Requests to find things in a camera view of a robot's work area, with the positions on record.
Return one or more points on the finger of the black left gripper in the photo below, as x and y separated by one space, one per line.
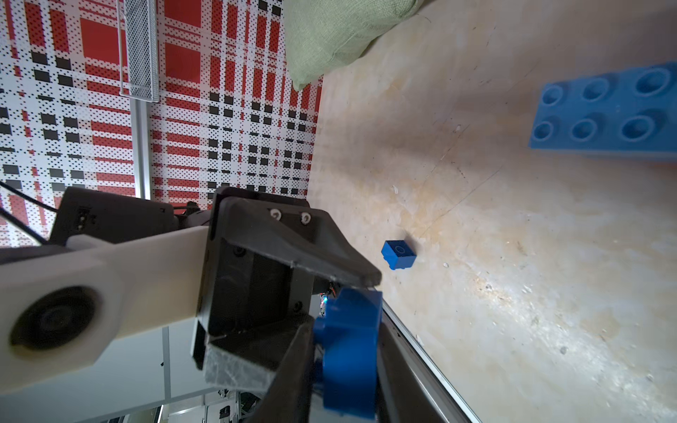
248 360
299 237

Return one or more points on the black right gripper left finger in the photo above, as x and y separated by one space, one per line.
289 396

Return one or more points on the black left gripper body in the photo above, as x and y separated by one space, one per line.
241 290

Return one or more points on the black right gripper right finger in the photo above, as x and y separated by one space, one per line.
405 391

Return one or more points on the blue tiny lego brick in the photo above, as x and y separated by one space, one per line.
348 333

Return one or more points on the blue lego brick front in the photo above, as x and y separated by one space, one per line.
398 254

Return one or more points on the light blue lego brick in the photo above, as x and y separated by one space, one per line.
631 113

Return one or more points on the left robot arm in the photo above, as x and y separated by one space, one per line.
118 219

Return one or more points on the green cushion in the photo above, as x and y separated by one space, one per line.
322 36

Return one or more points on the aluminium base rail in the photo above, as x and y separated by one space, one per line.
463 412

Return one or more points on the white wire basket shelf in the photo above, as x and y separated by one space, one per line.
137 37

